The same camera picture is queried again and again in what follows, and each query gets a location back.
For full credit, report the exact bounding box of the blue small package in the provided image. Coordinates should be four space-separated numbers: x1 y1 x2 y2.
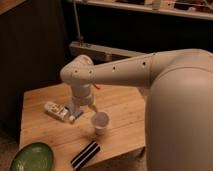
65 102 83 119

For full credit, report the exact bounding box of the white shelf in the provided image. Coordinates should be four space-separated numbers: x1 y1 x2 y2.
75 0 213 21

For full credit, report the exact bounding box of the grey metal stand base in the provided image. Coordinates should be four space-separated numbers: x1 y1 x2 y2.
69 41 142 62

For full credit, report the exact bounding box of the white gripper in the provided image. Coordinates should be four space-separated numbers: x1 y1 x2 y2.
72 87 98 113

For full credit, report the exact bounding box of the black white striped object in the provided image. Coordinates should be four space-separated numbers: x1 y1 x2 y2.
71 141 100 171

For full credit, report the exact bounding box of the wooden table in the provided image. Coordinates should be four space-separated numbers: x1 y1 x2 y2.
19 84 145 171

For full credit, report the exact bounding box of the white plastic bottle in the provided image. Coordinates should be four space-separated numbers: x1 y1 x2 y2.
44 101 74 122

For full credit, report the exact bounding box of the metal pole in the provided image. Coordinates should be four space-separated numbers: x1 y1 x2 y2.
73 0 83 45

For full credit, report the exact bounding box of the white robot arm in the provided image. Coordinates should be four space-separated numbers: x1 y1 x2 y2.
60 49 213 171

